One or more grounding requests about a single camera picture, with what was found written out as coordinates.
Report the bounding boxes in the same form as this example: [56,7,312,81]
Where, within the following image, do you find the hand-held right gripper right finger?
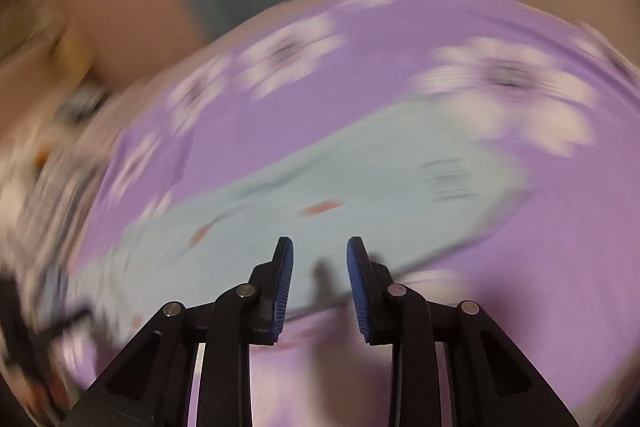
[346,236,581,427]

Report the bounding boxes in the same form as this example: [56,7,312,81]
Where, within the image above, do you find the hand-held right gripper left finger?
[75,236,296,427]

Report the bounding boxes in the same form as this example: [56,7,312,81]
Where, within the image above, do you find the light blue pants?
[70,99,531,358]

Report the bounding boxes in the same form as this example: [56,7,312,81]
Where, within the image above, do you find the purple floral bedsheet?
[50,0,640,427]

